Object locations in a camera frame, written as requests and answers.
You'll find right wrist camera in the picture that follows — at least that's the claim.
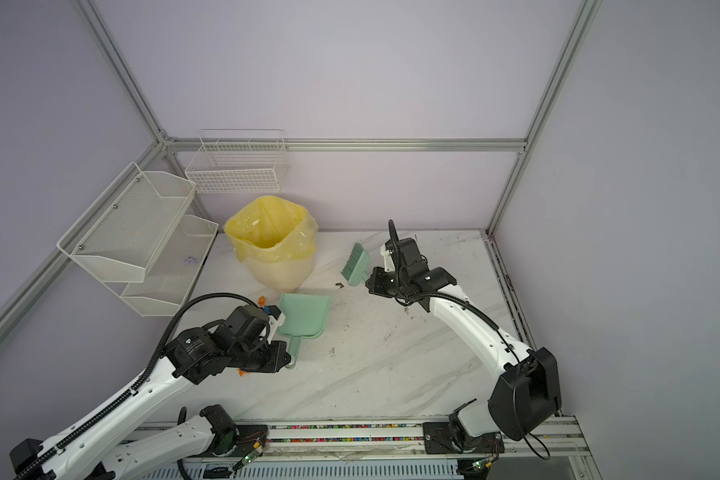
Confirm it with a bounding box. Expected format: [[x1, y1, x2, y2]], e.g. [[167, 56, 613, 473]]
[[380, 245, 395, 272]]

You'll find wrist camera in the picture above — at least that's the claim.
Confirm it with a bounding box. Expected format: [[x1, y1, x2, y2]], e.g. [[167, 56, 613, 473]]
[[380, 245, 395, 272], [262, 305, 285, 340]]

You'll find green hand brush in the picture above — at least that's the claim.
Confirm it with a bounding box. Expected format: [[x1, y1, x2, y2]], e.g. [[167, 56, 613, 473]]
[[341, 242, 370, 287]]

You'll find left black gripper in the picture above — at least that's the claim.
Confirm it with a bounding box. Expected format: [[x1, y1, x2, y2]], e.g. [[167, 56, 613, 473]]
[[228, 339, 291, 373]]

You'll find bin with yellow bag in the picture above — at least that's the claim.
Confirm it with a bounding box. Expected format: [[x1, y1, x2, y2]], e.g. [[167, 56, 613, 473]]
[[224, 196, 319, 293]]

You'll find white wire basket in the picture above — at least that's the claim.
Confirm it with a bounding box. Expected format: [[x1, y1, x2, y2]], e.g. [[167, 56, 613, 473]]
[[185, 129, 290, 194]]

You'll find green plastic dustpan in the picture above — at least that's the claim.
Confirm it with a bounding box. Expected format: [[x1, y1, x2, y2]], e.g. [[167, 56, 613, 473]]
[[277, 293, 331, 369]]

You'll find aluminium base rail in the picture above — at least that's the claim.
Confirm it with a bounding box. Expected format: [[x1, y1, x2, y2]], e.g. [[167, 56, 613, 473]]
[[83, 415, 604, 480]]

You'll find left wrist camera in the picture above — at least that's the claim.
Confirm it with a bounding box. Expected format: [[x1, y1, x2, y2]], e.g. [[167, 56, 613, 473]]
[[262, 305, 285, 340]]

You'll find white mesh two-tier shelf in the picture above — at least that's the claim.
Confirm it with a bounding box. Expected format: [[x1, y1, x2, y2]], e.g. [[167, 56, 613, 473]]
[[57, 163, 218, 317]]

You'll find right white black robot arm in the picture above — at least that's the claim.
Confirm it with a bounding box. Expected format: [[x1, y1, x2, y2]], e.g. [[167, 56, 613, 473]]
[[365, 220, 562, 449]]

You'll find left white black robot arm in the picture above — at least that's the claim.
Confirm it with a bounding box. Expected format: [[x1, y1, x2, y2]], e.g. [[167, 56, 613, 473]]
[[10, 292, 291, 479]]

